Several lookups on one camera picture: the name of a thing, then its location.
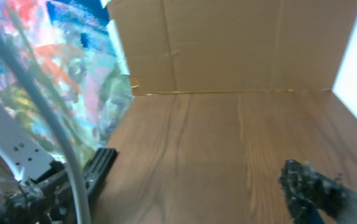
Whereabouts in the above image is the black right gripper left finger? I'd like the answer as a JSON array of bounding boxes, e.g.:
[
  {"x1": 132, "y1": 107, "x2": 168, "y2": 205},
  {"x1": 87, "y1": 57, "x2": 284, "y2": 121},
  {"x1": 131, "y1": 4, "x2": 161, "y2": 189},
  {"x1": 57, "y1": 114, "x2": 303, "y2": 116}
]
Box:
[{"x1": 0, "y1": 148, "x2": 118, "y2": 224}]

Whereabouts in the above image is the white USB cable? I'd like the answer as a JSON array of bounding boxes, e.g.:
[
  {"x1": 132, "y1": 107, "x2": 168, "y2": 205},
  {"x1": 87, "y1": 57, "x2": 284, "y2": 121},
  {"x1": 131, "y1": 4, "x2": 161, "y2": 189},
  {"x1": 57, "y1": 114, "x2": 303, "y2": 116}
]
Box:
[{"x1": 0, "y1": 12, "x2": 92, "y2": 224}]

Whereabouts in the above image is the brown cardboard box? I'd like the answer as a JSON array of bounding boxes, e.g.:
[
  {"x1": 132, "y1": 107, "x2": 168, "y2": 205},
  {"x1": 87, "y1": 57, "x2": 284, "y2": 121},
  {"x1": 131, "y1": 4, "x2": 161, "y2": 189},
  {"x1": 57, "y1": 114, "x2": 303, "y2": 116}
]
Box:
[{"x1": 107, "y1": 0, "x2": 357, "y2": 95}]

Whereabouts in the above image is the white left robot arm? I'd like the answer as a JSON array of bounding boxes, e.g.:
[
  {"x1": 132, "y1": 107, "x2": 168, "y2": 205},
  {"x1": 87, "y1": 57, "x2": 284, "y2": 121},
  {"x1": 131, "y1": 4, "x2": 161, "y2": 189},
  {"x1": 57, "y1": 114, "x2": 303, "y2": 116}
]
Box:
[{"x1": 0, "y1": 104, "x2": 65, "y2": 183}]

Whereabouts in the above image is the colourful painted sheet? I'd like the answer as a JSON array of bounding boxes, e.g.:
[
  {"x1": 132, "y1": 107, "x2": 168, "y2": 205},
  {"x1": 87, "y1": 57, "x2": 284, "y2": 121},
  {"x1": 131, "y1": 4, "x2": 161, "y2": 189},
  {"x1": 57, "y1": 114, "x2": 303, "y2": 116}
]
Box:
[{"x1": 0, "y1": 0, "x2": 134, "y2": 206}]

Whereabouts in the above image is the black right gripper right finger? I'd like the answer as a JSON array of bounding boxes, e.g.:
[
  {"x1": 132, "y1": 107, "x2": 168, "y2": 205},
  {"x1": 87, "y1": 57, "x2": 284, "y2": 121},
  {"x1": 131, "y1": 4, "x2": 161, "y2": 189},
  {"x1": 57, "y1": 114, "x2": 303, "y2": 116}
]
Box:
[{"x1": 278, "y1": 159, "x2": 357, "y2": 224}]

